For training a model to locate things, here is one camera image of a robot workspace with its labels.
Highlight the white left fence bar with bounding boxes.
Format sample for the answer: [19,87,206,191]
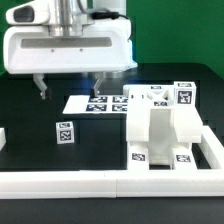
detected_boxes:
[0,128,6,151]

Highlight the white fence bar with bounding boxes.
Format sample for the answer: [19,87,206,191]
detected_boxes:
[0,128,6,151]
[199,126,224,170]
[0,170,224,199]

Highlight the white marker sheet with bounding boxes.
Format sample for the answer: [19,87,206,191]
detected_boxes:
[63,95,128,115]

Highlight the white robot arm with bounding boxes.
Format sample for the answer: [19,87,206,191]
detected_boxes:
[3,0,137,97]

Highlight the white chair seat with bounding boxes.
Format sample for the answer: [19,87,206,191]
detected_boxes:
[126,99,203,170]

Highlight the white front fence bar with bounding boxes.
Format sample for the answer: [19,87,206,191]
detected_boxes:
[0,170,224,199]

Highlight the white chair back assembly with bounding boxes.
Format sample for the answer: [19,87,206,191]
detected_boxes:
[123,85,176,157]

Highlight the white right fence bar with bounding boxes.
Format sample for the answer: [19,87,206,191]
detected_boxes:
[199,126,224,170]

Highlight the black cable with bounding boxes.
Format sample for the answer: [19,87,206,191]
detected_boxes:
[76,0,131,23]

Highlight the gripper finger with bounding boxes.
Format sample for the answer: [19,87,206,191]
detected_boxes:
[90,72,105,98]
[33,73,49,100]

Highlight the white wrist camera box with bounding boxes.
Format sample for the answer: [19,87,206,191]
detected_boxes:
[6,0,50,25]

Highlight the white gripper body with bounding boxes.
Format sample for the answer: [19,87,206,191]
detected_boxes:
[3,19,132,74]

